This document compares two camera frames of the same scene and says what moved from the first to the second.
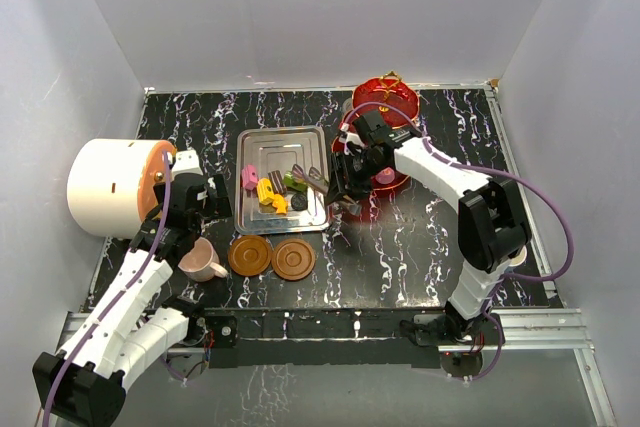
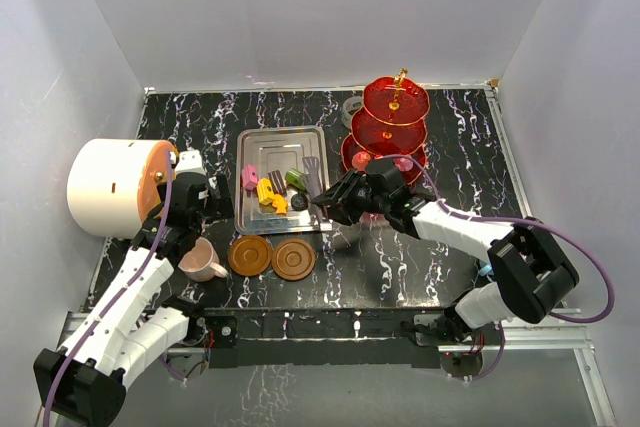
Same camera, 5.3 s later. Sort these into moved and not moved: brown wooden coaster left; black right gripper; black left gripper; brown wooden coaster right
Moved: black right gripper
Not moved: black left gripper; brown wooden coaster right; brown wooden coaster left
